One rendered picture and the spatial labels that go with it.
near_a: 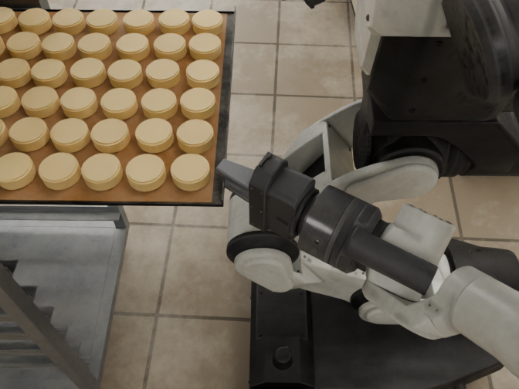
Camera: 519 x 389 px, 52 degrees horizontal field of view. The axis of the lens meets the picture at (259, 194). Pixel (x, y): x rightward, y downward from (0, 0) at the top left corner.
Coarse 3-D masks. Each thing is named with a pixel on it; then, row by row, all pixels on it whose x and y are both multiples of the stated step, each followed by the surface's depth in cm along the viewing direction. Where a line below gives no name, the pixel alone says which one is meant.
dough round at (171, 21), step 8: (176, 8) 88; (160, 16) 86; (168, 16) 86; (176, 16) 86; (184, 16) 86; (160, 24) 86; (168, 24) 85; (176, 24) 85; (184, 24) 86; (168, 32) 86; (176, 32) 86; (184, 32) 87
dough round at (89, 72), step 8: (80, 64) 80; (88, 64) 80; (96, 64) 80; (72, 72) 79; (80, 72) 79; (88, 72) 79; (96, 72) 79; (104, 72) 80; (80, 80) 78; (88, 80) 78; (96, 80) 79
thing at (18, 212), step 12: (0, 216) 142; (12, 216) 142; (24, 216) 142; (36, 216) 142; (48, 216) 142; (60, 216) 142; (72, 216) 142; (84, 216) 142; (96, 216) 142; (108, 216) 142
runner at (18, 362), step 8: (0, 360) 119; (8, 360) 119; (16, 360) 119; (24, 360) 119; (32, 360) 119; (40, 360) 119; (48, 360) 119; (88, 360) 119; (16, 368) 118; (24, 368) 118; (32, 368) 118; (40, 368) 118; (48, 368) 118; (56, 368) 118; (88, 368) 118
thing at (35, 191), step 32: (160, 32) 87; (192, 32) 87; (224, 32) 87; (32, 64) 83; (64, 64) 83; (96, 96) 78; (128, 128) 75; (32, 160) 71; (128, 160) 71; (0, 192) 68; (32, 192) 68; (64, 192) 68; (96, 192) 68; (128, 192) 68; (160, 192) 68; (192, 192) 68
